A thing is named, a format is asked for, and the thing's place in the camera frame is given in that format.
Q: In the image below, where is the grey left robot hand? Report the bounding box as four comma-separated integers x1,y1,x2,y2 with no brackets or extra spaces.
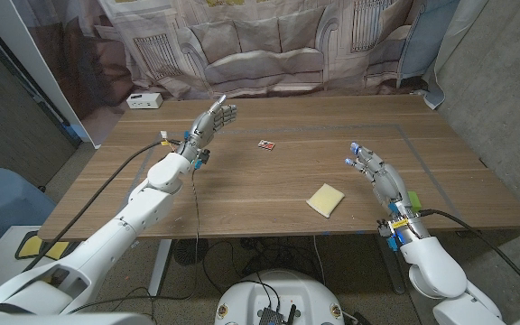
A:
179,94,238,164

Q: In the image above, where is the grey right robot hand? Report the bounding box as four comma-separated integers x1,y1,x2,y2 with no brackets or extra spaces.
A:
344,142,419,218

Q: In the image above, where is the yellow sponge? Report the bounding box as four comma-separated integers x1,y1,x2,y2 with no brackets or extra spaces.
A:
305,182,346,219

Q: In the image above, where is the green cube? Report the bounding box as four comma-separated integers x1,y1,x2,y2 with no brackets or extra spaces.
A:
406,190,423,213

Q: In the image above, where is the white power box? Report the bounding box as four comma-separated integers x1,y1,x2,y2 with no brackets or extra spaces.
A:
125,92,164,110

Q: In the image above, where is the grey table leg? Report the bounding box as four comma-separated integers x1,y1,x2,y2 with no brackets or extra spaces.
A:
375,233,406,295

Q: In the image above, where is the printed sofa backdrop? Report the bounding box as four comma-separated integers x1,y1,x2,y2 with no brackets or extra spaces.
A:
14,0,489,112

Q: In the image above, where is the round black floor fan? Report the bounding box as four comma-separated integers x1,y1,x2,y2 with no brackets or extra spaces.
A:
172,237,210,266

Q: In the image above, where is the white table leg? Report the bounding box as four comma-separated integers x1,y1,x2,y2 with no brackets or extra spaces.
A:
147,238,173,300

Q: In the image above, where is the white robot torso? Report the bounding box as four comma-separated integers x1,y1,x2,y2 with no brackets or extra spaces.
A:
214,269,346,325

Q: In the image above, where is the black antenna module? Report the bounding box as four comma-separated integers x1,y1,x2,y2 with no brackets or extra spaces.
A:
255,304,298,325

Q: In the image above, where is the yellow pad with black border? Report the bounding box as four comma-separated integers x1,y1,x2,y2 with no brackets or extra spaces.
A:
14,229,71,262

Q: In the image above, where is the blue chair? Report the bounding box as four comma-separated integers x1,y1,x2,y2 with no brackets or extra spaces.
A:
0,167,57,252

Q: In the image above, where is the thin black left wrist cable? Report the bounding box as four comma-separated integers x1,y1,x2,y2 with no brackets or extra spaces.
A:
187,166,202,302

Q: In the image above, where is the thin white hanging cable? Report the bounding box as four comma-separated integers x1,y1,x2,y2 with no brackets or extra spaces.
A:
311,234,327,285

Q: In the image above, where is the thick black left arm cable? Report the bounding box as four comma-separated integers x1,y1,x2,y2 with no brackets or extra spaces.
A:
23,139,182,273

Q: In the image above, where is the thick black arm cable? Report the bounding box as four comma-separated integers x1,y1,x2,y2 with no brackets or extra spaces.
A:
23,139,182,273
418,208,520,306

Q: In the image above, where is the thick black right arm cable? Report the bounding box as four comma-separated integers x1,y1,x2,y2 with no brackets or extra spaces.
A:
418,208,520,306

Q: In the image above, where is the white door frame post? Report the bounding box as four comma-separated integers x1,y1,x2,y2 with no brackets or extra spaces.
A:
0,0,103,149

